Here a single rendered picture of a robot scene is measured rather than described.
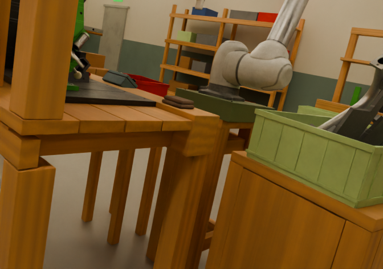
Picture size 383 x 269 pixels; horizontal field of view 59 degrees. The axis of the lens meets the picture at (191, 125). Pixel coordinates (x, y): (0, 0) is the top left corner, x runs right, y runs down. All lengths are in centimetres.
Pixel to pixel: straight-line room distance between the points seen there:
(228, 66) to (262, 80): 19
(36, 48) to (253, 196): 79
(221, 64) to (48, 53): 98
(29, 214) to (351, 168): 82
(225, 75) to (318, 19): 541
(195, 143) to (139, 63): 855
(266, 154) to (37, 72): 73
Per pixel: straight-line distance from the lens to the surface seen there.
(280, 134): 111
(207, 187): 158
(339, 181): 101
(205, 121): 119
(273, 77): 150
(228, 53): 163
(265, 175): 115
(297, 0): 171
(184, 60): 781
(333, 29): 680
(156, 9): 953
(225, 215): 129
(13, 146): 88
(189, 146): 117
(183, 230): 135
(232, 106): 147
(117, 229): 201
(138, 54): 976
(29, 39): 81
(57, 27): 82
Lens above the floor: 108
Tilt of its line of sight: 11 degrees down
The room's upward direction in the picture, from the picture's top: 12 degrees clockwise
